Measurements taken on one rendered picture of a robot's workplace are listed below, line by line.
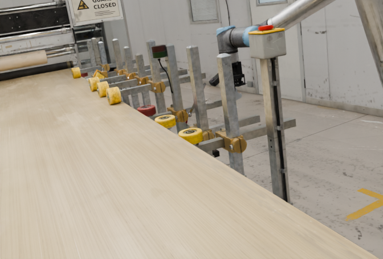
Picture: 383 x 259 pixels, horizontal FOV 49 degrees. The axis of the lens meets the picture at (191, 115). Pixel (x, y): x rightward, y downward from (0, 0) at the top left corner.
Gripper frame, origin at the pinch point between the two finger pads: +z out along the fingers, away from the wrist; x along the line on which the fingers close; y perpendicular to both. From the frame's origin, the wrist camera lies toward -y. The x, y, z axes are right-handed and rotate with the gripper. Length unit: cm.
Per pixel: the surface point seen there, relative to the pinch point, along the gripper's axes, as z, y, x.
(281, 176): 1, -29, -82
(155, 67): -22.2, -28.3, 19.1
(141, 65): -21, -29, 44
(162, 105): -2.8, -28.2, 19.1
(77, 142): -8, -76, -27
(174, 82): -17.4, -28.9, -6.0
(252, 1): -41, 205, 306
